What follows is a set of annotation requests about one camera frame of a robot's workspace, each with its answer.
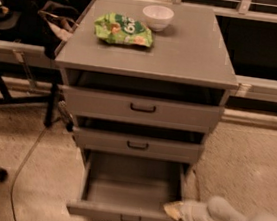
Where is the dark bag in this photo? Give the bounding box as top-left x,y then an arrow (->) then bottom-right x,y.
38,0 -> 80,60

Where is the grey drawer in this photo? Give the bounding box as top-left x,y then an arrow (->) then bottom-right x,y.
66,152 -> 188,221
63,86 -> 223,132
73,128 -> 203,164

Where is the green snack bag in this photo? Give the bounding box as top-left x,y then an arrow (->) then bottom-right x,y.
94,12 -> 153,47

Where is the black table frame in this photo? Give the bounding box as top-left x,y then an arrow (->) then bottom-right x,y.
0,69 -> 59,128

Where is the grey top drawer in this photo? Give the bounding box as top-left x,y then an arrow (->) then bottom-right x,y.
63,86 -> 223,132

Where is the grey drawer cabinet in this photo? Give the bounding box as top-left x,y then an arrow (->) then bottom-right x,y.
42,0 -> 248,182

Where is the black floor cable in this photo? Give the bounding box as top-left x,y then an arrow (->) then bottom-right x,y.
6,111 -> 62,221

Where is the white bowl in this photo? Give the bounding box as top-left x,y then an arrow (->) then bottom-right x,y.
142,5 -> 175,31

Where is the grey middle drawer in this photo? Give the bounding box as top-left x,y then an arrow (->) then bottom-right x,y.
73,128 -> 203,164

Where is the grey bottom drawer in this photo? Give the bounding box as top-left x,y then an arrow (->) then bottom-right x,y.
66,152 -> 188,221

